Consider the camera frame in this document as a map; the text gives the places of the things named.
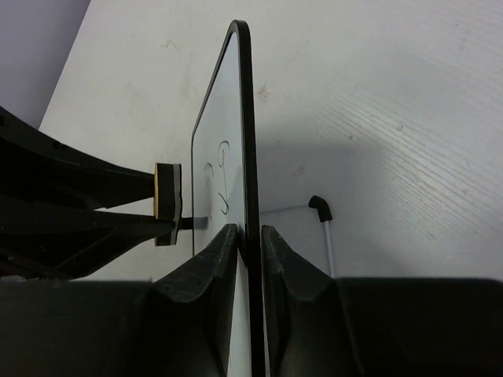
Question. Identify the yellow black whiteboard eraser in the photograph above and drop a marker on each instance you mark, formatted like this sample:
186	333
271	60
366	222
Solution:
168	200

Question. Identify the small black-framed whiteboard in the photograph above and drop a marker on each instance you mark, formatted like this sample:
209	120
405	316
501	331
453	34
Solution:
225	191

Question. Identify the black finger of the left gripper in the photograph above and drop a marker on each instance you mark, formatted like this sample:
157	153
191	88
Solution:
36	168
68	235

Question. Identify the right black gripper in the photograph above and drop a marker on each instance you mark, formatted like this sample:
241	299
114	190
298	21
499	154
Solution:
189	323

